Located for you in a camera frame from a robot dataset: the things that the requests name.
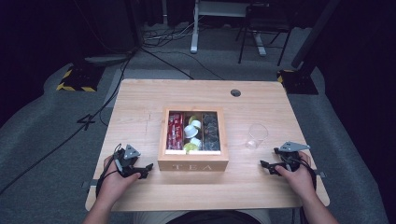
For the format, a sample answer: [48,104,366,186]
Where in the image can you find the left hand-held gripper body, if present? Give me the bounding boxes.
[113,143,143,179]

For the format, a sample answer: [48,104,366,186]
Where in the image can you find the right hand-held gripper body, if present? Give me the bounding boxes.
[274,141,311,172]

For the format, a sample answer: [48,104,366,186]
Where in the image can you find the wooden tea box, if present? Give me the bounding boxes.
[157,105,230,173]

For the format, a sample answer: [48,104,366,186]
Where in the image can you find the person's left hand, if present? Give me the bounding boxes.
[98,155,142,203]

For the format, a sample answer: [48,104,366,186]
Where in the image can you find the person's right hand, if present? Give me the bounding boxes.
[275,152,317,204]

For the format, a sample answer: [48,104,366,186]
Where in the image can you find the clear plastic cup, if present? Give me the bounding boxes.
[245,122,270,150]

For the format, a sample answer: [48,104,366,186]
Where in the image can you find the row of red tea packets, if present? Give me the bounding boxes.
[166,112,185,151]

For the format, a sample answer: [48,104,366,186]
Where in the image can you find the black tape cross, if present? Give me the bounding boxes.
[77,113,96,132]

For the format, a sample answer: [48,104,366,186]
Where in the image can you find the pile of dark tea bags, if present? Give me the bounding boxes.
[202,113,221,152]

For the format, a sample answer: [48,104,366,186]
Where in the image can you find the black yellow striped stand base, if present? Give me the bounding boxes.
[276,68,319,96]
[56,63,106,93]

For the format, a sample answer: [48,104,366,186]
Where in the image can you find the person's dark shirt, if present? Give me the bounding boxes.
[166,210,250,224]

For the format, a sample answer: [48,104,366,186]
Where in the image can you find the dark slanted stand pole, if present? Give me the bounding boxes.
[290,0,343,70]

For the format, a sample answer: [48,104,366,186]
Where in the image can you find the black chair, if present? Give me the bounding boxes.
[234,2,294,67]

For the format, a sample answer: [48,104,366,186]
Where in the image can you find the left hand-held gripper black cable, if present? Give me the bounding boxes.
[95,143,123,198]

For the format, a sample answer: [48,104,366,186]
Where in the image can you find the hand-held gripper black cable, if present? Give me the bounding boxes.
[297,157,319,224]
[95,143,123,198]

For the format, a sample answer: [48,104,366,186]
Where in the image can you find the right hand-held gripper black cable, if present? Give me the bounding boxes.
[297,157,319,224]

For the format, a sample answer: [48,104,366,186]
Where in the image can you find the long black floor cable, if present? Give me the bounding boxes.
[0,46,139,196]

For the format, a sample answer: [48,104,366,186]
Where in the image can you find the thin black floor cable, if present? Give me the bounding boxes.
[139,46,226,81]

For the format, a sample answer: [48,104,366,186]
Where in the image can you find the bundle of floor cables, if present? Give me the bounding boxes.
[141,18,200,49]

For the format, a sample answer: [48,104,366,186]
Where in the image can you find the white desk frame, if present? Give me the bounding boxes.
[190,0,268,57]

